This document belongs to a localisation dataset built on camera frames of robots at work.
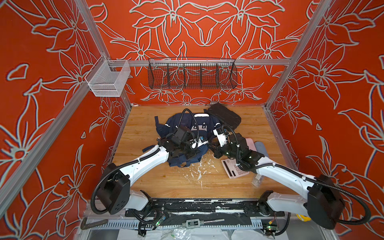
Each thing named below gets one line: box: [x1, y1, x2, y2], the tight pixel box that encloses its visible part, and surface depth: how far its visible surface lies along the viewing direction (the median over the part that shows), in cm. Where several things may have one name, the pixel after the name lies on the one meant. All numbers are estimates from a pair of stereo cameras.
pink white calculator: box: [221, 158, 250, 179], surface depth 83 cm
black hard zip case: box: [207, 103, 242, 131], surface depth 106 cm
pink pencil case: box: [245, 138, 257, 152], surface depth 96 cm
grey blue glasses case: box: [254, 141, 269, 158], surface depth 94 cm
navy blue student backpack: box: [154, 113, 221, 167], surface depth 80 cm
